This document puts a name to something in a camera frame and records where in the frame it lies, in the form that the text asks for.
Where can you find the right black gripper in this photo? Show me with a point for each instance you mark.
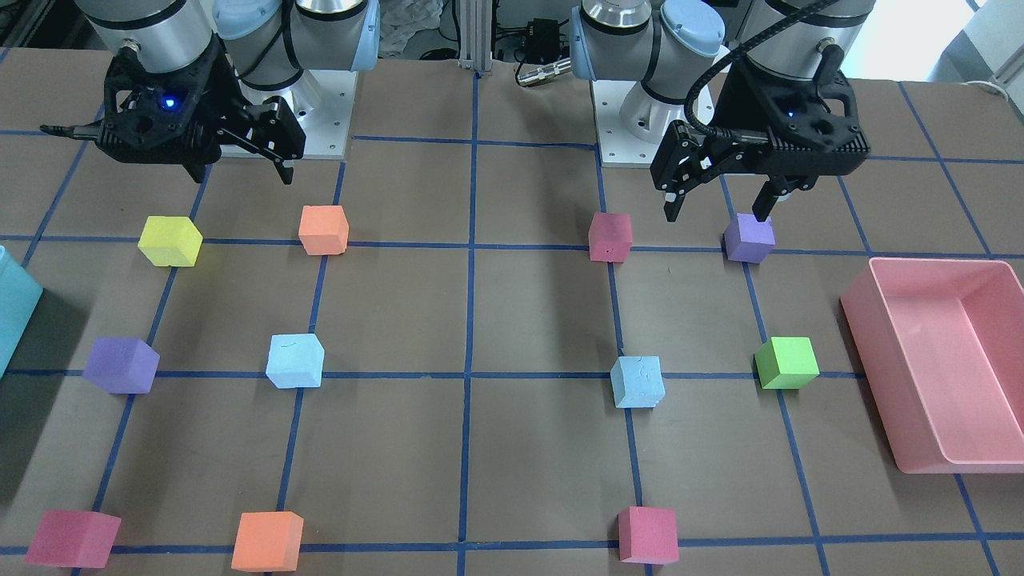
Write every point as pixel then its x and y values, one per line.
pixel 223 94

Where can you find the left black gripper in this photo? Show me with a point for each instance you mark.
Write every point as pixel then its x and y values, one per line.
pixel 734 106

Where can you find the light blue foam block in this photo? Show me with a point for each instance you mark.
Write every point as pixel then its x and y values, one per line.
pixel 637 382
pixel 295 361

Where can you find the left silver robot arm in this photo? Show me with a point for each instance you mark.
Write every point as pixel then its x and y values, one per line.
pixel 672 54

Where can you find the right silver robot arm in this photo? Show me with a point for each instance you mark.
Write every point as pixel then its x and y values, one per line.
pixel 273 46

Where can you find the upper purple foam block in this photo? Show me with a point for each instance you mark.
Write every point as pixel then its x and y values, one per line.
pixel 748 239

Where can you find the purple foam block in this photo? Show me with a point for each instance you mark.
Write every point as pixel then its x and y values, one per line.
pixel 122 365
pixel 748 239

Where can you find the upper orange foam block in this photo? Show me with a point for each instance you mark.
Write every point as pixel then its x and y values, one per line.
pixel 324 230

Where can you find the orange foam block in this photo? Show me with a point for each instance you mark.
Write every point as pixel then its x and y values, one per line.
pixel 324 230
pixel 268 542

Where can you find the yellow foam block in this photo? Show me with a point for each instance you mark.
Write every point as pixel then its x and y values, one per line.
pixel 172 241

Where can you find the upper pink foam block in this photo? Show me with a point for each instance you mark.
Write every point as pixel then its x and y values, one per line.
pixel 610 237

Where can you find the pink foam block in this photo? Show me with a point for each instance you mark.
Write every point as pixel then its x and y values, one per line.
pixel 73 539
pixel 610 237
pixel 648 535

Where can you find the green foam block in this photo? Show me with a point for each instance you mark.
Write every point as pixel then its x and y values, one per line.
pixel 786 363

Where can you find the silver cylindrical connector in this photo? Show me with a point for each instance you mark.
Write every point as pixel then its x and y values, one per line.
pixel 543 74

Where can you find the black power adapter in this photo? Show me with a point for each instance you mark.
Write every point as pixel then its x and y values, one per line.
pixel 542 43

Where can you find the light blue plastic bin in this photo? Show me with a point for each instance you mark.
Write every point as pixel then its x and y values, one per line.
pixel 20 294

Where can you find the pink plastic bin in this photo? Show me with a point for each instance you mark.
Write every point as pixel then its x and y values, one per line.
pixel 941 342

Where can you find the lower pink foam block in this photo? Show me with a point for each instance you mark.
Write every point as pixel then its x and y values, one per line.
pixel 648 535
pixel 73 539

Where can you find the lower orange foam block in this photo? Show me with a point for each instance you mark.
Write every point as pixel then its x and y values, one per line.
pixel 268 542

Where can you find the aluminium frame post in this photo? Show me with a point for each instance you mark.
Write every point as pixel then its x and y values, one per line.
pixel 475 21

